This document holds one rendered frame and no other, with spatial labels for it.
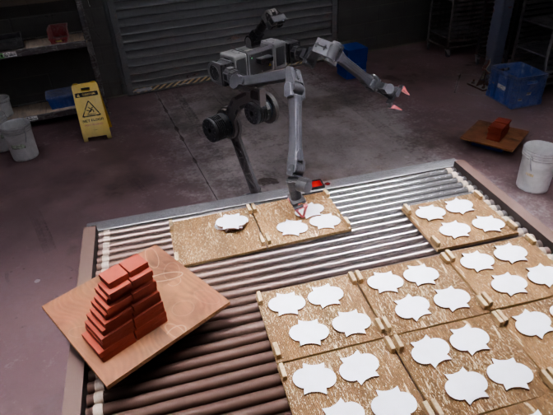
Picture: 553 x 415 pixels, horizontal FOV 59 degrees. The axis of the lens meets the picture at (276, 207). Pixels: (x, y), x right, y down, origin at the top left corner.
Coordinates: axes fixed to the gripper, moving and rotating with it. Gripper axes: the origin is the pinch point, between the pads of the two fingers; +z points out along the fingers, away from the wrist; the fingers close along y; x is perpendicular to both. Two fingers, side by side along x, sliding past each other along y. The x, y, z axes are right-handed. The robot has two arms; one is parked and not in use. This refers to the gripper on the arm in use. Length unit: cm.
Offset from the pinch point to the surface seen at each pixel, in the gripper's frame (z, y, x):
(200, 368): -4, -73, 63
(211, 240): -6.7, -5.6, 45.2
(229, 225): -8.5, -1.2, 35.0
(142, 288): -38, -64, 70
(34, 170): 43, 300, 192
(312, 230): 2.1, -14.9, -0.4
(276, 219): -1.1, 0.0, 12.2
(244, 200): -2.3, 25.4, 22.2
